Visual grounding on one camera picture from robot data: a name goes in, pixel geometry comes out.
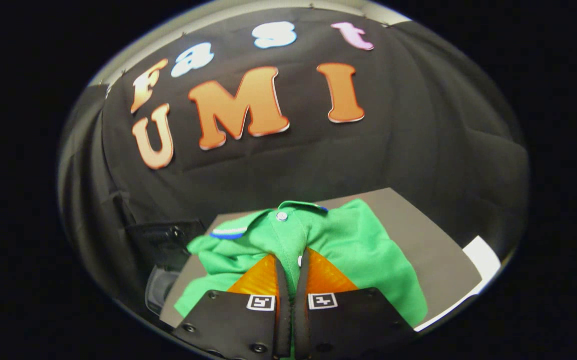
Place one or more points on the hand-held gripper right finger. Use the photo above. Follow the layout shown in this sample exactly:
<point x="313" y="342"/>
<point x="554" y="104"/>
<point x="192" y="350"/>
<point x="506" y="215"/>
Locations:
<point x="353" y="325"/>

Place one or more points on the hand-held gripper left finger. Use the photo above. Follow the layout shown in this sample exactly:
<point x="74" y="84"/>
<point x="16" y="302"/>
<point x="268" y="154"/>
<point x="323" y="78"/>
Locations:
<point x="228" y="325"/>

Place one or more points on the green polo shirt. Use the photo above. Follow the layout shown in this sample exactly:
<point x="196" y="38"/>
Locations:
<point x="358" y="240"/>

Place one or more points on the dark washing machine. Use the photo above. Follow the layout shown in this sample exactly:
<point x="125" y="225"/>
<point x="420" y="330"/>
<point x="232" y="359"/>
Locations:
<point x="163" y="245"/>

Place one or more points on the grey metal cabinet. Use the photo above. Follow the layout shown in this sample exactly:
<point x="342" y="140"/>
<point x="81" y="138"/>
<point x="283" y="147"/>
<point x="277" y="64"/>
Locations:
<point x="418" y="225"/>

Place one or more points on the black backdrop cloth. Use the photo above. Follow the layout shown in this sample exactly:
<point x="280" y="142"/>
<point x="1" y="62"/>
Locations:
<point x="418" y="150"/>

